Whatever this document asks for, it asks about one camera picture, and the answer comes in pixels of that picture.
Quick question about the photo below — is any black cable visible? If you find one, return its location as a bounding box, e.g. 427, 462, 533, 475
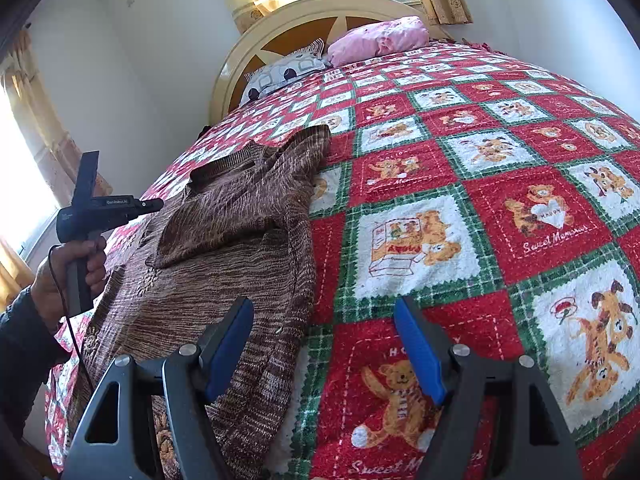
48, 246, 96, 392

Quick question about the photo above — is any printed bear blanket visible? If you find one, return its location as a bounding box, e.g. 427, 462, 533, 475
45, 40, 640, 480

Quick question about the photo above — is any brown knit sweater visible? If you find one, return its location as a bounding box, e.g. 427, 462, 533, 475
67, 124, 334, 480

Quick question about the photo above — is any grey patterned pillow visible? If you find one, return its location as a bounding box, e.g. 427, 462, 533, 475
238, 38, 329, 107

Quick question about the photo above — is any person's left hand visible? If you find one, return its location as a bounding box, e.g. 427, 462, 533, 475
31, 236, 109, 332

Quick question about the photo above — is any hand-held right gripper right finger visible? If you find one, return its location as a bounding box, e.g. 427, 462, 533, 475
392, 295, 583, 480

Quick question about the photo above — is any cream wooden headboard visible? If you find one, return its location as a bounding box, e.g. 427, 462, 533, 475
209, 0, 452, 127

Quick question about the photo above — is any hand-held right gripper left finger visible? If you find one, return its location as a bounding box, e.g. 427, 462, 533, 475
60, 296, 256, 480

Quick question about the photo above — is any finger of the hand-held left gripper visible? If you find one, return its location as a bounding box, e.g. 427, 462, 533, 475
130, 198, 165, 217

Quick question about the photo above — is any pink pillow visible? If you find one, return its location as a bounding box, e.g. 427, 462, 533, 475
327, 16, 431, 67

